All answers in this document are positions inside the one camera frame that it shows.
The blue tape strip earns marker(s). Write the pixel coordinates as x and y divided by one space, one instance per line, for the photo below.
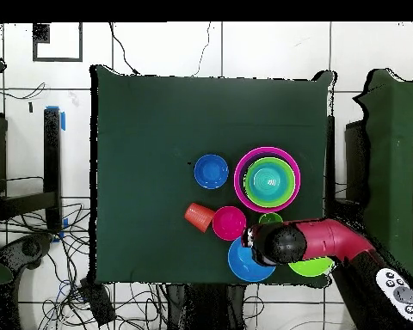
63 120

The red small bowl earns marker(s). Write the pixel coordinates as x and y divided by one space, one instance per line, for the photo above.
229 223

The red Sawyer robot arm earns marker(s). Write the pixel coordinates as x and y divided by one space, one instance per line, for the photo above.
330 240

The orange cup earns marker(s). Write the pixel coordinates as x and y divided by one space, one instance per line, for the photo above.
199 217

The blue large bowl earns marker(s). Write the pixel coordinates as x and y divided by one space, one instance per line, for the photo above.
242 266

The black floor box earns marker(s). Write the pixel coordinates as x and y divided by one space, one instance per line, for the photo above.
98 302

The turquoise bowl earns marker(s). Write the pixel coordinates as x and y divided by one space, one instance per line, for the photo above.
269 181

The black post stand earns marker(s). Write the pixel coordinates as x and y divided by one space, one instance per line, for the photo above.
52 165

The dark blue small bowl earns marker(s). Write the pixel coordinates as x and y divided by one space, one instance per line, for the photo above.
211 171

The dark green table cloth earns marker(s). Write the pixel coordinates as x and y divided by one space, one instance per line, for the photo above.
158 120

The lime green small cup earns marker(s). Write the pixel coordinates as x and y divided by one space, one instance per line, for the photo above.
270 218

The purple shallow bowl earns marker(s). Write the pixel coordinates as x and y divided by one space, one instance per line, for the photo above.
242 175

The black stand base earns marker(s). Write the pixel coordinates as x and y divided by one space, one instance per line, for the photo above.
31 247

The black square floor frame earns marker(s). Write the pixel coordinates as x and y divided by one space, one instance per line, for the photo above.
40 32

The pink large bowl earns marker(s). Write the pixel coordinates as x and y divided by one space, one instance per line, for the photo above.
236 178

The lime green large bowl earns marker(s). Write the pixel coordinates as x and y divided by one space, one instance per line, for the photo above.
309 268
290 185

